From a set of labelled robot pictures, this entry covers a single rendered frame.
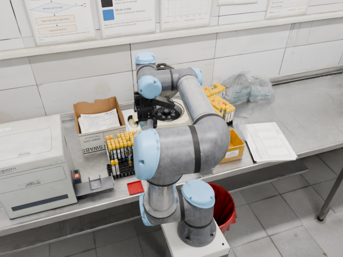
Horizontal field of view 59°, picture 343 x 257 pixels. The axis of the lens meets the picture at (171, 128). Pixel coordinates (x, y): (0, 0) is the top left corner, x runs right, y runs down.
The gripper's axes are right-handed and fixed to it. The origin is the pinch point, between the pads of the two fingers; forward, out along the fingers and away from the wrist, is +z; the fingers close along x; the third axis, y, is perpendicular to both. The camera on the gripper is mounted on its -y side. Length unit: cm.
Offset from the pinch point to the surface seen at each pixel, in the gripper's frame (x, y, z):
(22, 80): -56, 56, -3
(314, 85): -47, -129, 27
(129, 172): -1.7, 12.4, 24.7
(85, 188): 3.6, 33.1, 22.8
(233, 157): 4.2, -39.4, 23.9
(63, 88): -56, 37, 5
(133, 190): 7.9, 12.6, 26.6
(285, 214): -7, -103, 114
